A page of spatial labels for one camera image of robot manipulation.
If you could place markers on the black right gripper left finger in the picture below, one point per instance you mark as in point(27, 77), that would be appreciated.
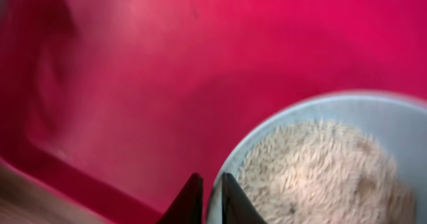
point(187, 207)

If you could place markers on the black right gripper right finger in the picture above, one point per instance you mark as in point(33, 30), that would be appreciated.
point(236, 207)

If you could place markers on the rice and food scraps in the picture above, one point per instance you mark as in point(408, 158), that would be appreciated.
point(324, 172)

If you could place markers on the light blue rice bowl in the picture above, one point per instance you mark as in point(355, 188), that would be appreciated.
point(397, 121)

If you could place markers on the red plastic serving tray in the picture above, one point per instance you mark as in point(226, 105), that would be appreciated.
point(115, 103)

